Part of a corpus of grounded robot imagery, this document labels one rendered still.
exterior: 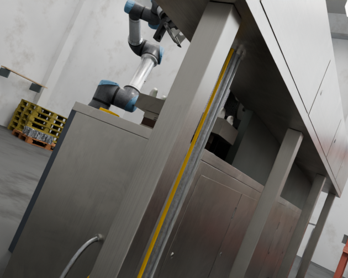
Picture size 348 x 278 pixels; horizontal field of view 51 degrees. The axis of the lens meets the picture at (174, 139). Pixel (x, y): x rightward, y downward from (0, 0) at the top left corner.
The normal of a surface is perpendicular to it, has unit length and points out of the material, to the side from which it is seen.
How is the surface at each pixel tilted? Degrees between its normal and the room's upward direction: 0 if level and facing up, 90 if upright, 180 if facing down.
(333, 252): 90
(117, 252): 90
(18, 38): 90
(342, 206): 90
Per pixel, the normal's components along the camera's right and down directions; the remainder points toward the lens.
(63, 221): -0.45, -0.26
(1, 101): 0.77, 0.28
